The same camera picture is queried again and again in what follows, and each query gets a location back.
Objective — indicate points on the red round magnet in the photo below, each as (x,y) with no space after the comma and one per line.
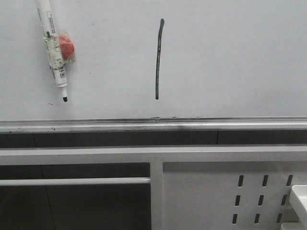
(67,47)

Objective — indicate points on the white plastic bin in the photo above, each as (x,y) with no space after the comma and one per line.
(298,201)

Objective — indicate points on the aluminium whiteboard tray rail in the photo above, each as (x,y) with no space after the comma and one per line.
(153,124)

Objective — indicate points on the white whiteboard marker pen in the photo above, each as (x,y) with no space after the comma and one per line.
(51,38)

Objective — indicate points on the white metal pegboard frame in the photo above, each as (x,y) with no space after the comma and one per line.
(150,188)

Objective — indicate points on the white whiteboard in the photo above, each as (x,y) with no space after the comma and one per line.
(157,58)

